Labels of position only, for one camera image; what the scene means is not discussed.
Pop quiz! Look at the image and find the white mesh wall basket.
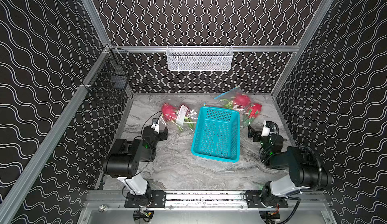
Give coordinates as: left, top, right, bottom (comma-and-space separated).
166, 45, 234, 71

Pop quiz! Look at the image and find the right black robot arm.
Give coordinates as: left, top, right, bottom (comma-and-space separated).
248, 121, 332, 208

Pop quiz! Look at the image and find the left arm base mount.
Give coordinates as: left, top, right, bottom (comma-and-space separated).
125, 190, 166, 208

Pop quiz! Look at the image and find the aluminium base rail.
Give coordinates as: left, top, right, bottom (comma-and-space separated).
84, 189, 330, 213

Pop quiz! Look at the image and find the teal plastic basket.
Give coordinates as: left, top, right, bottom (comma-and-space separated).
191, 106, 240, 163

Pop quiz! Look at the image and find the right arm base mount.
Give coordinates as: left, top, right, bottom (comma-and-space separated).
243, 190, 288, 208

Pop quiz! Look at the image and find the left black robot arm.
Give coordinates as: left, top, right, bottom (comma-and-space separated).
103, 125, 168, 208

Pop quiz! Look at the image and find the dragon fruit bag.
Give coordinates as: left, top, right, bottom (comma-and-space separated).
221, 93, 251, 110
243, 103, 262, 127
176, 104, 196, 131
161, 103, 178, 122

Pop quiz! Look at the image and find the black wire wall basket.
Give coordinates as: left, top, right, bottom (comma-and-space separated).
86, 44, 139, 105

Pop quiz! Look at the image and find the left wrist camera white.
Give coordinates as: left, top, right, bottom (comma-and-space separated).
151, 118, 160, 133

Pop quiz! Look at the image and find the zip-top bag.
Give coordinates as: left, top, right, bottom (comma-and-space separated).
214, 86, 262, 127
161, 103, 198, 132

